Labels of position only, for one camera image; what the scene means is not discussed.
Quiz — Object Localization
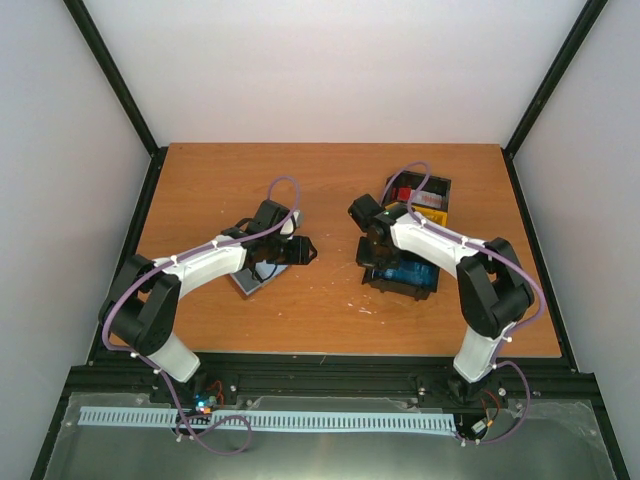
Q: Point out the brown leather card holder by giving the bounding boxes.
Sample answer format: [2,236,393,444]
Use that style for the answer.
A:
[230,261,289,297]

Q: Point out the left controller board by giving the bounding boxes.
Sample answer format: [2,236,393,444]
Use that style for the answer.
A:
[194,380,225,415]

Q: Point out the left black frame post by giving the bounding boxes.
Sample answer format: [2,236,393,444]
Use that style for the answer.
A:
[62,0,169,159]

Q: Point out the red white credit card stack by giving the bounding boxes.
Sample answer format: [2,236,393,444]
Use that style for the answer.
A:
[391,187,444,209]

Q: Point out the metal base plate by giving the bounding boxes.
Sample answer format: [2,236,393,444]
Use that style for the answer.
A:
[39,394,626,479]

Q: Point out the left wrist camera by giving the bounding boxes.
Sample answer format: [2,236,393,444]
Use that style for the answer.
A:
[279,210,304,237]

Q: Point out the light blue cable duct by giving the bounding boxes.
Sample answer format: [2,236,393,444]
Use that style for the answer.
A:
[77,406,456,436]

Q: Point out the black aluminium frame rail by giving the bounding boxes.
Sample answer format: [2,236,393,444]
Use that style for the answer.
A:
[64,352,599,409]

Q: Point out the right black frame post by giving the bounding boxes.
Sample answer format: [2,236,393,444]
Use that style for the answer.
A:
[503,0,609,156]

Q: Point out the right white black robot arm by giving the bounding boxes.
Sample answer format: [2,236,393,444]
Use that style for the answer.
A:
[348,194,535,404]

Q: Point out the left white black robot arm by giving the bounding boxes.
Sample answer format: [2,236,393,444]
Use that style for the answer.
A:
[99,199,317,403]

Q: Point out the black yellow card tray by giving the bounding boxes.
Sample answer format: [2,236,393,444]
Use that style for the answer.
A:
[362,170,451,301]

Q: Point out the right connector wires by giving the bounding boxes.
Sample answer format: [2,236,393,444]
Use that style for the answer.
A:
[469,389,506,436]

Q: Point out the black frame post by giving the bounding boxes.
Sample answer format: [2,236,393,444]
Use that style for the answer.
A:
[62,0,169,159]
[503,0,609,156]

